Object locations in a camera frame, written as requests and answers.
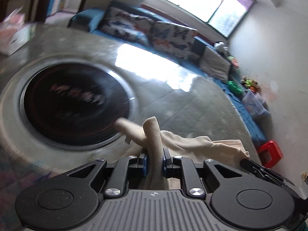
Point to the colourful plush toys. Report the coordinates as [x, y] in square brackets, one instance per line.
[250, 84]

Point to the blue sofa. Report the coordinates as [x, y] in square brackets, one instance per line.
[151, 32]

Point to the left butterfly print pillow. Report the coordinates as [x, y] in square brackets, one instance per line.
[127, 26]

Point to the clear plastic storage box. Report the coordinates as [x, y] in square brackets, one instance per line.
[254, 105]

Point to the pink white tissue pack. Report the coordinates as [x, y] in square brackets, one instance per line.
[15, 33]

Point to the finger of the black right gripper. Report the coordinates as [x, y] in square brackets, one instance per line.
[264, 173]

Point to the window with green frame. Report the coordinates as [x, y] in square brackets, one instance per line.
[222, 16]

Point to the panda plush toy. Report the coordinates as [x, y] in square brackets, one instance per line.
[222, 48]

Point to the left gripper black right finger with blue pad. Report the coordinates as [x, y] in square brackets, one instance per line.
[235, 198]

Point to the right butterfly print pillow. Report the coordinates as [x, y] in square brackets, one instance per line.
[173, 39]

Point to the red plastic stool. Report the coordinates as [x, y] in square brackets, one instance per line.
[270, 154]

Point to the butterfly print pillow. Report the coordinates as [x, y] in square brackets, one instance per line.
[173, 39]
[127, 26]

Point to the beige cloth garment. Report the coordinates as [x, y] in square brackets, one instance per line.
[153, 139]

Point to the green plastic bowl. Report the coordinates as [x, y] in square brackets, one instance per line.
[235, 88]

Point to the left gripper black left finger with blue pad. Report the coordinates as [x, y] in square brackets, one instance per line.
[70, 199]

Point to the round black induction cooktop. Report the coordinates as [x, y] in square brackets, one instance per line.
[74, 105]

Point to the grey plain cushion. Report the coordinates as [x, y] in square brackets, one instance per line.
[214, 64]

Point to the dark wooden cabinet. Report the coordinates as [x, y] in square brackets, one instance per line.
[8, 6]

